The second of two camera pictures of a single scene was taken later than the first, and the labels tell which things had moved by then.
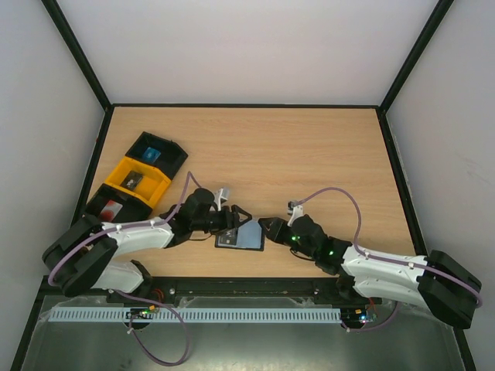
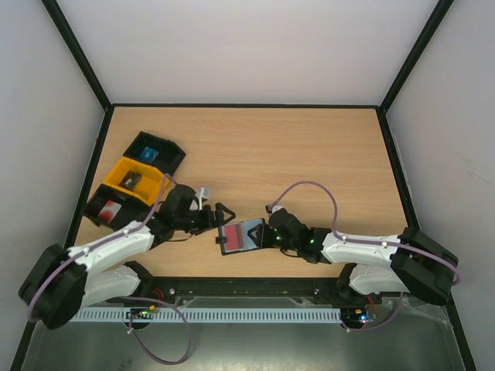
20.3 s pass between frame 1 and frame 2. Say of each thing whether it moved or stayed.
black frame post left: stayed
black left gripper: moved
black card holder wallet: stayed
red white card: stayed
